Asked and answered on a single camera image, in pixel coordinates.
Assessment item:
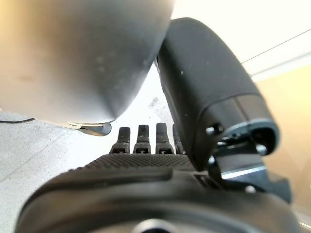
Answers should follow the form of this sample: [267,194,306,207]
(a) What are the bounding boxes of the thin black floor cable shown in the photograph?
[0,117,35,124]

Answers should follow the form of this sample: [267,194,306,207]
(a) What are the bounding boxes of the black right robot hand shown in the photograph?
[14,17,307,233]

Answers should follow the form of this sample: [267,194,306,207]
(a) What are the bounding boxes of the grey rounded robot body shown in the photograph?
[0,0,175,136]

